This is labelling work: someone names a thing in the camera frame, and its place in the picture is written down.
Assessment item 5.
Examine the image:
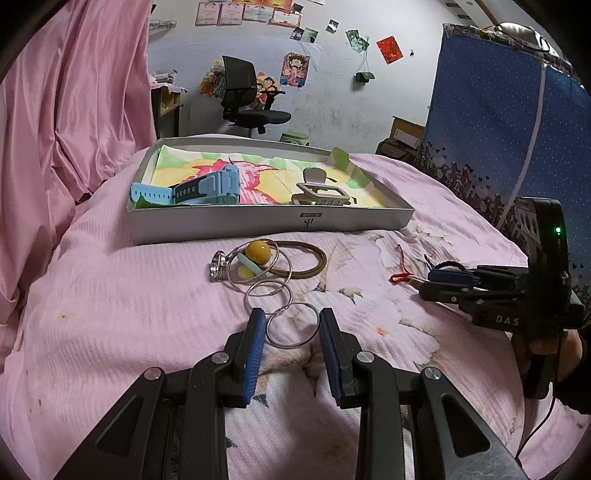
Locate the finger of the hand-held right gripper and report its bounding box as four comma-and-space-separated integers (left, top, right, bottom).
418, 281, 481, 315
427, 269, 481, 289

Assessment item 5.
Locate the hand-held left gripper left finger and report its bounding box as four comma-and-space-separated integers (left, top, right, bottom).
53, 308, 267, 480

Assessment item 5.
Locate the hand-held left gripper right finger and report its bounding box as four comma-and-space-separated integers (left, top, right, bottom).
320, 308, 529, 480

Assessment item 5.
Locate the red cord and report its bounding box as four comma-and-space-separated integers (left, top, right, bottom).
390, 244, 430, 285

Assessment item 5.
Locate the brown hair band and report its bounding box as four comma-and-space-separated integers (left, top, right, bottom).
265, 240, 328, 280

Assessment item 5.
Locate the silver finger ring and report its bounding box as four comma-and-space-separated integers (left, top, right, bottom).
209, 250, 232, 282

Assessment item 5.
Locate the grey cardboard box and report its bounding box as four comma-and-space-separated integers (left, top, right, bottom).
127, 137, 415, 246

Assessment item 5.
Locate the person's right hand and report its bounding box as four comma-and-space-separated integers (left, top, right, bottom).
512, 329, 588, 376

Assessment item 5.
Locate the pink blanket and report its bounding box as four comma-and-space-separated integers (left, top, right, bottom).
0, 134, 591, 480

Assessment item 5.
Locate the grey hair claw clip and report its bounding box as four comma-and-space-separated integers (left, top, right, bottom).
291, 168, 359, 207

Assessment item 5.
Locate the brown cardboard box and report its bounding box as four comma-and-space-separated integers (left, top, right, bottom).
390, 116, 426, 149

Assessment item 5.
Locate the blue printed cloth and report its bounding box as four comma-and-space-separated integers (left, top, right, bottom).
414, 23, 591, 291

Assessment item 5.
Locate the blue wrist watch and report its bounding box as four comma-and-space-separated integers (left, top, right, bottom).
129, 165, 242, 209

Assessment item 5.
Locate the colourful painted paper sheet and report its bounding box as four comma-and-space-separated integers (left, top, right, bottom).
154, 145, 398, 208

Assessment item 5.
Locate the red paper card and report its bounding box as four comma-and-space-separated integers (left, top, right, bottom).
376, 35, 404, 65

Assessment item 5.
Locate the black office chair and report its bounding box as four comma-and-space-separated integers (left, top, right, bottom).
221, 55, 293, 138

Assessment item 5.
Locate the wooden desk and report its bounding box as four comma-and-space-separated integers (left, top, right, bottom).
150, 73, 186, 140

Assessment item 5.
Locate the pink curtain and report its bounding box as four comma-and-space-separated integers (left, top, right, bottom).
0, 0, 158, 356

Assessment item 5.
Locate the pink bordered certificate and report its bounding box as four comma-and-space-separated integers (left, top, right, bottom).
270, 8, 302, 28
242, 4, 274, 23
219, 2, 245, 25
194, 2, 222, 27

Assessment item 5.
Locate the cartoon figures wall poster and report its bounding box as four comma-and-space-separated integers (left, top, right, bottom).
255, 71, 283, 110

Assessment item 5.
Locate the colourful wall poster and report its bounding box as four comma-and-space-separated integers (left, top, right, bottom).
199, 58, 230, 98

